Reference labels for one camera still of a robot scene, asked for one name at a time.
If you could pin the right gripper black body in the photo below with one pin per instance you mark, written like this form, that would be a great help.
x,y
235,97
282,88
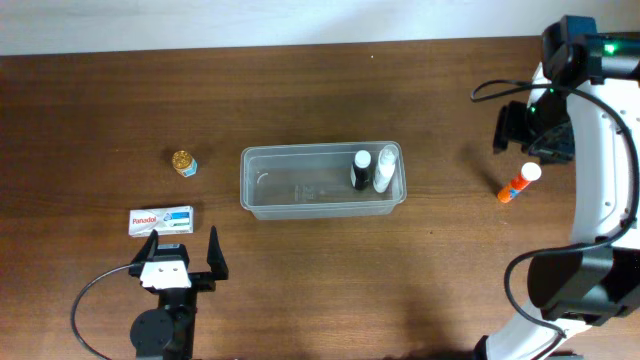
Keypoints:
x,y
543,130

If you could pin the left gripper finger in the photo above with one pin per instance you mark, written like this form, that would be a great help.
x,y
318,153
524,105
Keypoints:
x,y
215,257
147,252

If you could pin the orange tube white cap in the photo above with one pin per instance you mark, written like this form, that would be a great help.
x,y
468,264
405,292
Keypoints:
x,y
529,172

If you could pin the white translucent bottle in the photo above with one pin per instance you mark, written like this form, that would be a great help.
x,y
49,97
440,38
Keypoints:
x,y
385,168

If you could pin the black bottle white cap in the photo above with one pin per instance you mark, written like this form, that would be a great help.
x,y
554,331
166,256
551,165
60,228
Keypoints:
x,y
360,170

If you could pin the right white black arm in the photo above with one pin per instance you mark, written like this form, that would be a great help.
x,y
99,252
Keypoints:
x,y
583,108

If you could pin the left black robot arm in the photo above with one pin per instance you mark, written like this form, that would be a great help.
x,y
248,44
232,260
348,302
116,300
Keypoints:
x,y
167,331

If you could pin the clear plastic container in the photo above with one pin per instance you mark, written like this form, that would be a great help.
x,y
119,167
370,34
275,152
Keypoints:
x,y
309,181

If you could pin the white Panadol box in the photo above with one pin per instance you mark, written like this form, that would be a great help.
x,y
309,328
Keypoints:
x,y
165,221

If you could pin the gold lid small jar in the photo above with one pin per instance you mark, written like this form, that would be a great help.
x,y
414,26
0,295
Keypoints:
x,y
184,163

